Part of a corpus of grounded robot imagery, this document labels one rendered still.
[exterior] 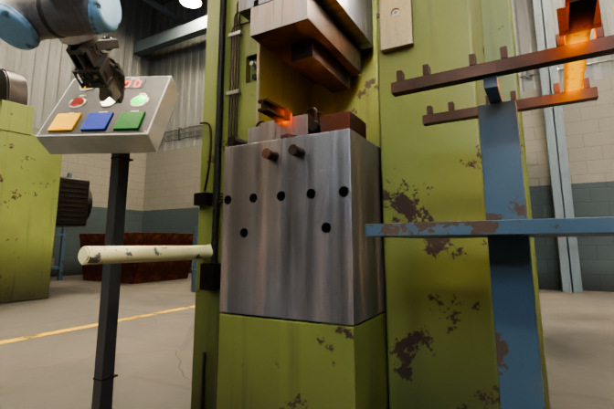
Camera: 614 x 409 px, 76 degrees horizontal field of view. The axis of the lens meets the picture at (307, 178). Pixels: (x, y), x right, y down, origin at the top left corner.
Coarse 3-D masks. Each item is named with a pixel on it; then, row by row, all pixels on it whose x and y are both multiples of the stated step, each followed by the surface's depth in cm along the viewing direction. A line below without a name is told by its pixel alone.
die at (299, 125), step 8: (296, 120) 108; (304, 120) 106; (312, 120) 108; (256, 128) 114; (264, 128) 112; (272, 128) 111; (280, 128) 110; (288, 128) 108; (296, 128) 107; (304, 128) 106; (248, 136) 115; (256, 136) 113; (264, 136) 112; (272, 136) 111; (280, 136) 109
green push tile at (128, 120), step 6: (120, 114) 118; (126, 114) 118; (132, 114) 118; (138, 114) 118; (144, 114) 119; (120, 120) 117; (126, 120) 117; (132, 120) 116; (138, 120) 116; (114, 126) 115; (120, 126) 115; (126, 126) 115; (132, 126) 115; (138, 126) 115
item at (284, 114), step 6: (264, 102) 101; (270, 102) 102; (264, 108) 100; (270, 108) 103; (276, 108) 105; (282, 108) 107; (288, 108) 108; (270, 114) 104; (276, 114) 104; (282, 114) 108; (288, 114) 107; (276, 120) 108; (282, 120) 108; (288, 120) 108
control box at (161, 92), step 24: (72, 96) 127; (96, 96) 126; (168, 96) 128; (48, 120) 120; (144, 120) 117; (168, 120) 128; (48, 144) 118; (72, 144) 118; (96, 144) 117; (120, 144) 117; (144, 144) 117
